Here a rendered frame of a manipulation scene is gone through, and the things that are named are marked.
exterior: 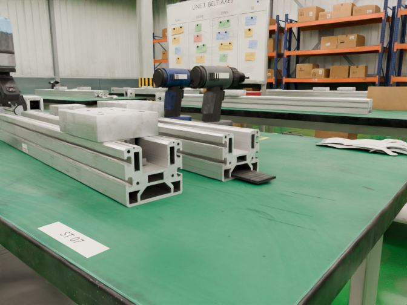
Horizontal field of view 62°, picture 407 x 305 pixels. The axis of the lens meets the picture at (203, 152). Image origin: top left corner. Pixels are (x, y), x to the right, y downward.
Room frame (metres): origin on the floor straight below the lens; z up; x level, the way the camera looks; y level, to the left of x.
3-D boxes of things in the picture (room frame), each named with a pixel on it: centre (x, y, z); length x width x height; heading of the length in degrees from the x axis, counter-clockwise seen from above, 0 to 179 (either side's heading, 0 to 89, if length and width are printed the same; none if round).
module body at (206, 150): (0.91, 0.20, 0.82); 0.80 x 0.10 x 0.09; 42
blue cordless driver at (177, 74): (1.12, 0.07, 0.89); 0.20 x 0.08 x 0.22; 133
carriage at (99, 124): (0.60, 0.17, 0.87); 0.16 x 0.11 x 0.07; 42
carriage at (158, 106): (0.91, 0.20, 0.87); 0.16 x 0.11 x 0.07; 42
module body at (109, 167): (0.78, 0.34, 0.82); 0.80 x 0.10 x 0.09; 42
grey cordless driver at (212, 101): (0.97, -0.06, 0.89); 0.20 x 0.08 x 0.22; 127
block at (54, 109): (1.23, 0.50, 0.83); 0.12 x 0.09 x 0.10; 132
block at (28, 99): (2.02, 1.02, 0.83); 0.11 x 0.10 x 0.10; 133
